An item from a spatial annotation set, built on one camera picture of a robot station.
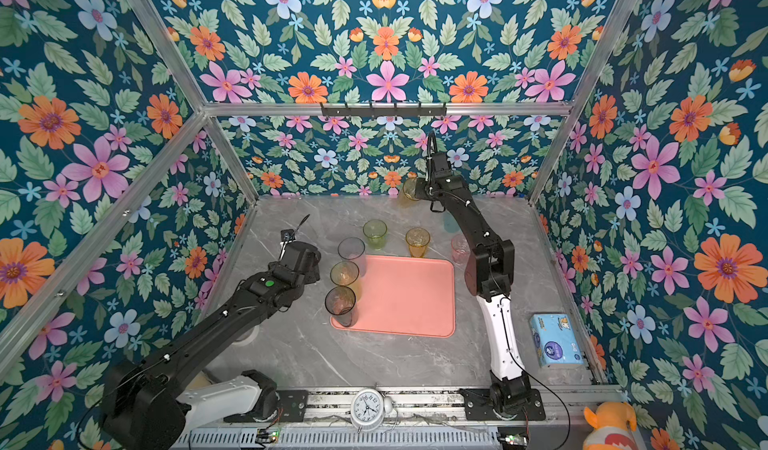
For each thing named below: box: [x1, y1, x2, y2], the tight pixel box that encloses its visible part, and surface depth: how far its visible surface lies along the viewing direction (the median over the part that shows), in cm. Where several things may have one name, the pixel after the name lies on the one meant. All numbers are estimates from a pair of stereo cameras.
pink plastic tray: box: [330, 255, 456, 338], surface depth 93 cm
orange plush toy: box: [583, 401, 639, 450], surface depth 68 cm
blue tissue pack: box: [529, 313, 584, 367], surface depth 81 cm
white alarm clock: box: [350, 388, 393, 432], surface depth 72 cm
